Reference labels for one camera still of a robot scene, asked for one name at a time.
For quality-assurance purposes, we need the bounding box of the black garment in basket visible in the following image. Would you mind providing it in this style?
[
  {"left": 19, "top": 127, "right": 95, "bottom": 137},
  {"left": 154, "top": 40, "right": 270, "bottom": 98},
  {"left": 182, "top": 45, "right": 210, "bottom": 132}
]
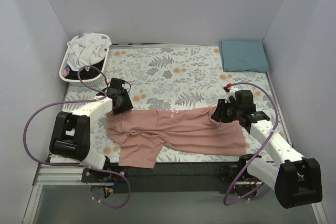
[{"left": 61, "top": 60, "right": 104, "bottom": 80}]

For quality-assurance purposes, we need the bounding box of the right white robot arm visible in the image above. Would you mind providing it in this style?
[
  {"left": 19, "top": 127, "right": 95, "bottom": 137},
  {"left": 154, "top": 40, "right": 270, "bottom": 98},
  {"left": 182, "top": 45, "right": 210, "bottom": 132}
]
[{"left": 212, "top": 87, "right": 322, "bottom": 209}]

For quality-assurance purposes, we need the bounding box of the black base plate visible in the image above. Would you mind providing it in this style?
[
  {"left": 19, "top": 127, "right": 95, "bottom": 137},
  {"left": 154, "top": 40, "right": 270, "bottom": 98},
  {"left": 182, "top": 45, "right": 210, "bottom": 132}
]
[{"left": 81, "top": 162, "right": 238, "bottom": 194}]

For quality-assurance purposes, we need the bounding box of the aluminium frame rail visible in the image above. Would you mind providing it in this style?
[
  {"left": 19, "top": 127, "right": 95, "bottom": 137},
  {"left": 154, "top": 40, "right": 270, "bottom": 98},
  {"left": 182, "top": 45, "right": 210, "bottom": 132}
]
[{"left": 33, "top": 163, "right": 315, "bottom": 186}]

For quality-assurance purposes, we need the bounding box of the pink printed t shirt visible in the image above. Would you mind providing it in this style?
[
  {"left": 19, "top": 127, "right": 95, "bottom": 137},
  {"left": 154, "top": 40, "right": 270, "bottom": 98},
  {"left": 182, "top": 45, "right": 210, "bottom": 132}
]
[{"left": 107, "top": 106, "right": 246, "bottom": 169}]

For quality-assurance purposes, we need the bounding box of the purple cable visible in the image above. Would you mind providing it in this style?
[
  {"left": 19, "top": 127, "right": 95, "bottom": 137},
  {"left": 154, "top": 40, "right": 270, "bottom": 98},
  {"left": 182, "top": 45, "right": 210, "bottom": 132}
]
[
  {"left": 223, "top": 82, "right": 280, "bottom": 206},
  {"left": 23, "top": 65, "right": 132, "bottom": 209}
]

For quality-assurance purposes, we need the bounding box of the floral table mat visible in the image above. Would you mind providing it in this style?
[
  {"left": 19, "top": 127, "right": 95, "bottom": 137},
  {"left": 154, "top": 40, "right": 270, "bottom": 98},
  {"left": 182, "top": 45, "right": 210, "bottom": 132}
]
[{"left": 65, "top": 46, "right": 276, "bottom": 163}]

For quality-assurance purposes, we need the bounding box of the folded teal t shirt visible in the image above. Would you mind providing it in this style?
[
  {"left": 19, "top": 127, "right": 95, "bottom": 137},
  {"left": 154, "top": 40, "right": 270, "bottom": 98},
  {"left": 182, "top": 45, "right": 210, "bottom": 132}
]
[{"left": 219, "top": 40, "right": 269, "bottom": 73}]

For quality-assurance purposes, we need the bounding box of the white laundry basket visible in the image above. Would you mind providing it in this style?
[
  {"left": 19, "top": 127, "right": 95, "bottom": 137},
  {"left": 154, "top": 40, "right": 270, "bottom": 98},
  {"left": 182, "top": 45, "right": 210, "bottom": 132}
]
[{"left": 59, "top": 33, "right": 110, "bottom": 86}]

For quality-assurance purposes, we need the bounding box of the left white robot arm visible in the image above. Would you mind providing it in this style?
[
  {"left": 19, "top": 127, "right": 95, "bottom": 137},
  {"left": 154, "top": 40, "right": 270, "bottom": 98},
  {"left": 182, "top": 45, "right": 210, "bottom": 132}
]
[{"left": 49, "top": 78, "right": 133, "bottom": 169}]

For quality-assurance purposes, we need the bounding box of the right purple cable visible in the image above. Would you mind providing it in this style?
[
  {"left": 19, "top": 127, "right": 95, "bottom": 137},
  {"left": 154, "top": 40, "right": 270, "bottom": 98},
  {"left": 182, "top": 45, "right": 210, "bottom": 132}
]
[{"left": 223, "top": 82, "right": 280, "bottom": 206}]

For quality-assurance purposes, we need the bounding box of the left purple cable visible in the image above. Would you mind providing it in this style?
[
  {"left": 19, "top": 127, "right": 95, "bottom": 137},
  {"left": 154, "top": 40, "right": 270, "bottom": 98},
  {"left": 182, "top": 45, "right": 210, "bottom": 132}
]
[{"left": 23, "top": 65, "right": 132, "bottom": 209}]

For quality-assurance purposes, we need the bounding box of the white crumpled garment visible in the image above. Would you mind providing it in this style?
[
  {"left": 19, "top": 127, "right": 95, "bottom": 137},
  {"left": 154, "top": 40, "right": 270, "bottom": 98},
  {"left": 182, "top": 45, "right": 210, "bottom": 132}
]
[{"left": 67, "top": 33, "right": 112, "bottom": 71}]

